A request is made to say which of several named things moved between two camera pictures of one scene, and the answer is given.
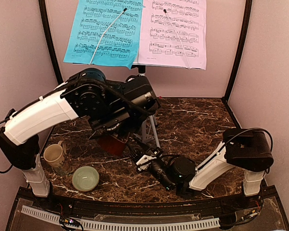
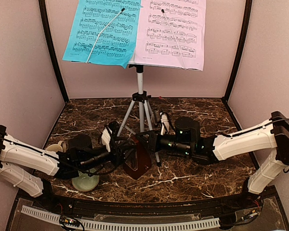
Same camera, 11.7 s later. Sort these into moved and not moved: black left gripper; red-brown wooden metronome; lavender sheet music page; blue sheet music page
Moved: red-brown wooden metronome; black left gripper
Not moved: lavender sheet music page; blue sheet music page
